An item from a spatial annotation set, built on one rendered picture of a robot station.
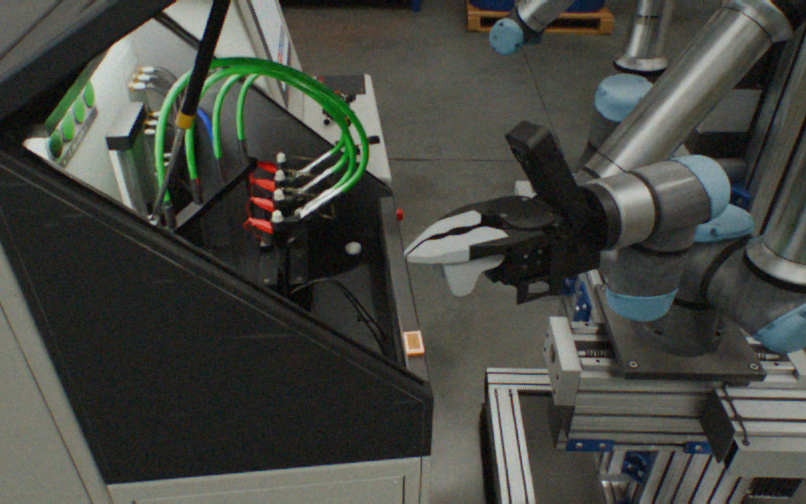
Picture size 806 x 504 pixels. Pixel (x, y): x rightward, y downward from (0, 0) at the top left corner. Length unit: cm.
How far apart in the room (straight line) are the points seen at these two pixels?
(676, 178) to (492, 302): 212
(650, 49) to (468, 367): 138
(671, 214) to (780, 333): 34
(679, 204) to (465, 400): 177
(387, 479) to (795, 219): 80
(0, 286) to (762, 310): 102
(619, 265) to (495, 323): 193
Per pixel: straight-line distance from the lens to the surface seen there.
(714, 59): 89
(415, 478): 131
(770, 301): 101
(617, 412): 126
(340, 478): 129
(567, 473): 201
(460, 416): 236
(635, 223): 69
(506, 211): 64
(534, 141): 60
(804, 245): 98
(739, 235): 107
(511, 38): 150
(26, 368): 113
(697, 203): 75
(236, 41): 152
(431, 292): 283
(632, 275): 79
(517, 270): 64
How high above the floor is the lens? 181
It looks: 36 degrees down
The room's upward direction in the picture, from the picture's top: straight up
